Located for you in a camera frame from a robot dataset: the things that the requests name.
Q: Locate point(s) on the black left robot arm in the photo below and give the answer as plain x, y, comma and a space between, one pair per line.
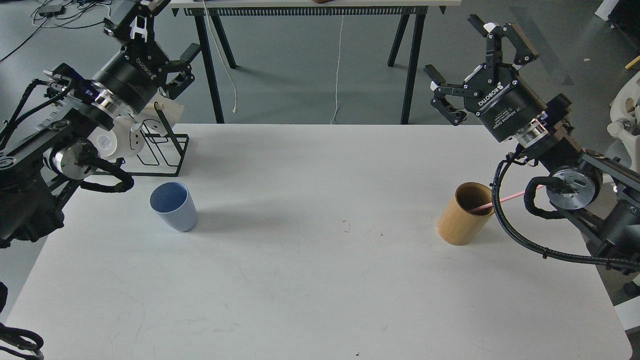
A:
46, 154

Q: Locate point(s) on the white chair at right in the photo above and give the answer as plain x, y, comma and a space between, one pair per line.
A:
625, 120

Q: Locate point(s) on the white mug rear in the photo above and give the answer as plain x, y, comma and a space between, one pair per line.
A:
172, 111

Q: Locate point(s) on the white mug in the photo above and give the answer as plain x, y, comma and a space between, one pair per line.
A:
124, 140
172, 111

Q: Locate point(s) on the pink chopstick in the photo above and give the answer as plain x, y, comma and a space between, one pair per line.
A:
486, 206

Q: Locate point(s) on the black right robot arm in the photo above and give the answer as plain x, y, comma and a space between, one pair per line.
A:
595, 193

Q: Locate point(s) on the bamboo wooden cup holder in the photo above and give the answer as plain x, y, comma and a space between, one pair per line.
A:
467, 213

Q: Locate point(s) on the blue plastic cup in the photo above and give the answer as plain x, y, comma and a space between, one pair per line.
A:
173, 203

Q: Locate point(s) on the white mug front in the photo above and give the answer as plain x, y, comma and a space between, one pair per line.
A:
124, 140

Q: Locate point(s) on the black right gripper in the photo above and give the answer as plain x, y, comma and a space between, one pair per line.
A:
504, 106

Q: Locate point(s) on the black wire mug rack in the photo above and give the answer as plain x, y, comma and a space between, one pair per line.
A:
161, 156

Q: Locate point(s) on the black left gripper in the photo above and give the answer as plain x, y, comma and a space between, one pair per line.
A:
133, 75

